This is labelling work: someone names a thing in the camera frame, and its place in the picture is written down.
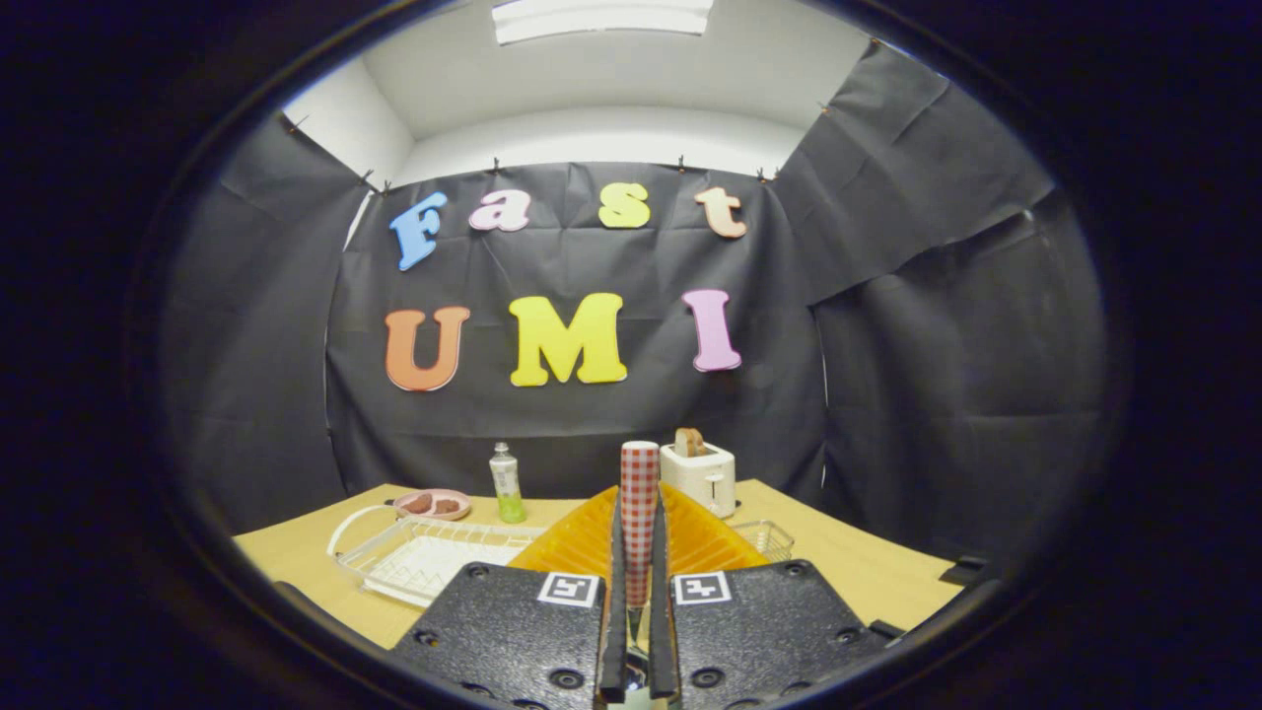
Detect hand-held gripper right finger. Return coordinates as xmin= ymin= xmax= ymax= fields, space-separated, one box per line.
xmin=651 ymin=483 xmax=894 ymax=707

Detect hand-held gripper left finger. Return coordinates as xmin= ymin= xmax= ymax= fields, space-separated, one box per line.
xmin=392 ymin=485 xmax=628 ymax=707

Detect spoon with red checked handle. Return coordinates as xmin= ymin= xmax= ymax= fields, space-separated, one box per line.
xmin=619 ymin=441 xmax=660 ymax=691

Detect metal wire basket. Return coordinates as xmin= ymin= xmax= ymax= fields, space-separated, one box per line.
xmin=735 ymin=520 xmax=795 ymax=563

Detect white wire dish rack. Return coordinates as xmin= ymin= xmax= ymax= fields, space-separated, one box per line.
xmin=327 ymin=505 xmax=548 ymax=608

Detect small pink plate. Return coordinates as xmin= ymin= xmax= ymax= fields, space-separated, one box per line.
xmin=393 ymin=489 xmax=472 ymax=522

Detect cream white toaster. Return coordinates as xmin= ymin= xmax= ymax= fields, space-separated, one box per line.
xmin=659 ymin=442 xmax=737 ymax=520

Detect clear bottle with green liquid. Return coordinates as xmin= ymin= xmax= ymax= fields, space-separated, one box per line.
xmin=490 ymin=442 xmax=527 ymax=524

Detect black backdrop cloth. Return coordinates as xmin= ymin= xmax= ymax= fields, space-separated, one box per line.
xmin=158 ymin=39 xmax=1105 ymax=573

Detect white ceiling light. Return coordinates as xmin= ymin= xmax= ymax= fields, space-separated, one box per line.
xmin=491 ymin=0 xmax=714 ymax=46

